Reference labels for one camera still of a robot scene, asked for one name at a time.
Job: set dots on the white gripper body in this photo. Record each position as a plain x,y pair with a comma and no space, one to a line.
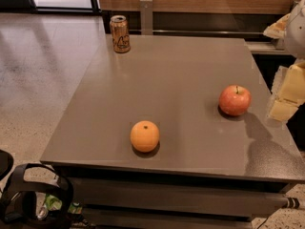
296,32

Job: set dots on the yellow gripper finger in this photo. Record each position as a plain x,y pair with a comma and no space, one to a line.
288,92
277,29

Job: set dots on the orange fruit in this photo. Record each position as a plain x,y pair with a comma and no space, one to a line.
144,136

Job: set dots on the orange soda can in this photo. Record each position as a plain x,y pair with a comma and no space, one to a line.
120,34

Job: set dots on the red apple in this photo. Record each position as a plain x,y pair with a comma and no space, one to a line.
234,100

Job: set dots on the grey table cabinet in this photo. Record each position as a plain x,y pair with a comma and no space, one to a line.
208,167

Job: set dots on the green packet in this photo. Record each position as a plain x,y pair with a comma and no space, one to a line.
53,203

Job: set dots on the black chair edge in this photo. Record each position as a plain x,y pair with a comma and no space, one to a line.
6,163

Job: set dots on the left metal wall bracket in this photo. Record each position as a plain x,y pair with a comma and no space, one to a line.
146,17

